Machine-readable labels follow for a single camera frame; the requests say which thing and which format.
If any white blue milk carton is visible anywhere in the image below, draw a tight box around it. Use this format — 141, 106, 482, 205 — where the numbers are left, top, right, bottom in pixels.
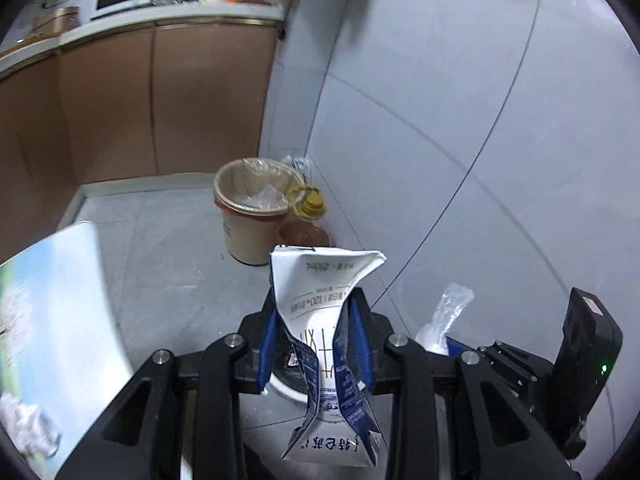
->
270, 245, 388, 468

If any beige trash bin with liner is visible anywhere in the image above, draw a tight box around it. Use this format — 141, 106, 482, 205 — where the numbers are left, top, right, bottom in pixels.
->
214, 157, 306, 267

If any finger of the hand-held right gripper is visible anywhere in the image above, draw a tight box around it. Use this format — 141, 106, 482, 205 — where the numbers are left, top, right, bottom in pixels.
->
445, 336, 553, 409

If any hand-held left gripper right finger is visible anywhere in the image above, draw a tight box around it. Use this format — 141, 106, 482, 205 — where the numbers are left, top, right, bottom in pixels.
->
347, 294, 583, 480

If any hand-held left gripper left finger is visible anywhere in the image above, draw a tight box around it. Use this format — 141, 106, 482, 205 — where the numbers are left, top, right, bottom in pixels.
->
56, 287, 277, 480

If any brown kitchen cabinet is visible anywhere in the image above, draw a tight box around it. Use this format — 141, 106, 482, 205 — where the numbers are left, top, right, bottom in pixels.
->
0, 22, 281, 266

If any clear plastic bag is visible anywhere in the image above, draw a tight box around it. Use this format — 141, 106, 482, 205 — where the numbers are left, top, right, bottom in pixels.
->
281, 155, 314, 183

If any white kitchen countertop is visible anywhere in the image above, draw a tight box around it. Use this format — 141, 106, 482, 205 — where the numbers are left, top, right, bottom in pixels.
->
0, 2, 286, 78

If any crumpled white tissue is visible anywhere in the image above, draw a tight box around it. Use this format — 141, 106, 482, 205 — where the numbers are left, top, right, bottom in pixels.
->
0, 392, 63, 458

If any clear plastic wrapper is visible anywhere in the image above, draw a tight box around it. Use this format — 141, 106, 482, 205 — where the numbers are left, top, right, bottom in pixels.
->
415, 284, 476, 356

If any table with printed landscape top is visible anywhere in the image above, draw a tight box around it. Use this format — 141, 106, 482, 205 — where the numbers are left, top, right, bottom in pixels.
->
0, 220, 193, 480

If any oil bottle with yellow cap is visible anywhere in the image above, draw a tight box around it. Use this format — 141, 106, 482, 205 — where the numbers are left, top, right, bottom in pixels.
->
277, 185, 331, 251

